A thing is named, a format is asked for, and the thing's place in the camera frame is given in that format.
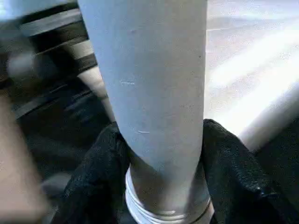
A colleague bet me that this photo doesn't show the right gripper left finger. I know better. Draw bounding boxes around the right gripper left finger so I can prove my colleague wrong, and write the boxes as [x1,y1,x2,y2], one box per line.
[51,121,132,224]

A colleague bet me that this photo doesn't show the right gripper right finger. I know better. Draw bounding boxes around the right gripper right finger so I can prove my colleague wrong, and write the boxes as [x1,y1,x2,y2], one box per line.
[202,118,299,224]

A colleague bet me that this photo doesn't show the white plastic table top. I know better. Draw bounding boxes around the white plastic table top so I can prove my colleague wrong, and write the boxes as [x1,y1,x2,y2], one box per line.
[125,0,299,224]

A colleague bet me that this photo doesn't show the white plastic table leg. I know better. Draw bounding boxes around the white plastic table leg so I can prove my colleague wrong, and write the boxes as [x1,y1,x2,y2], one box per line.
[77,0,214,222]

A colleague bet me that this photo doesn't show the black table mat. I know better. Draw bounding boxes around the black table mat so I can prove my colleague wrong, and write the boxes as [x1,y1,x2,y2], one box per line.
[16,88,299,224]

